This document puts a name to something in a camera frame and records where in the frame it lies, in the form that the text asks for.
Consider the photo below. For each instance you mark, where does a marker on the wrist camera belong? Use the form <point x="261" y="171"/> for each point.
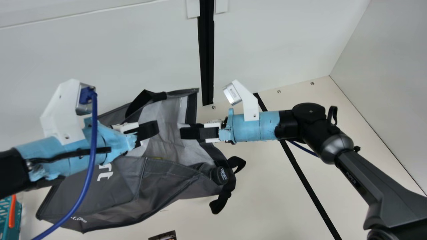
<point x="61" y="110"/>
<point x="248" y="103"/>

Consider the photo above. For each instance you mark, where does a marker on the teal shopping basket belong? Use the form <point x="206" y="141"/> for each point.
<point x="8" y="220"/>

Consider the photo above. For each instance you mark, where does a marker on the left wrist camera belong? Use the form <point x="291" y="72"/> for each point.
<point x="61" y="110"/>

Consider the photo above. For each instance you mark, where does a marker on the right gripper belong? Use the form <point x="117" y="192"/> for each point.
<point x="250" y="131"/>

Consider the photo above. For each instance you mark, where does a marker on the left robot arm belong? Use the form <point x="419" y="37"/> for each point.
<point x="11" y="170"/>

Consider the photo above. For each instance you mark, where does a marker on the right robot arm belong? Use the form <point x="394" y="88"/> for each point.
<point x="367" y="180"/>

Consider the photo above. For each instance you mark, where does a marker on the black post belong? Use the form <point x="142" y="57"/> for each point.
<point x="206" y="50"/>

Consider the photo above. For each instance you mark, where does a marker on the white bracket on post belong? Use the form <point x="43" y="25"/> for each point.
<point x="192" y="8"/>

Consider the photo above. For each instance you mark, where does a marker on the black strip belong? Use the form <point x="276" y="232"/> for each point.
<point x="307" y="186"/>

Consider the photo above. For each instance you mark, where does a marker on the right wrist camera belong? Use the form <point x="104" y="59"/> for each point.
<point x="248" y="103"/>

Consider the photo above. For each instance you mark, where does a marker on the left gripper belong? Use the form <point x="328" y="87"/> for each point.
<point x="110" y="140"/>

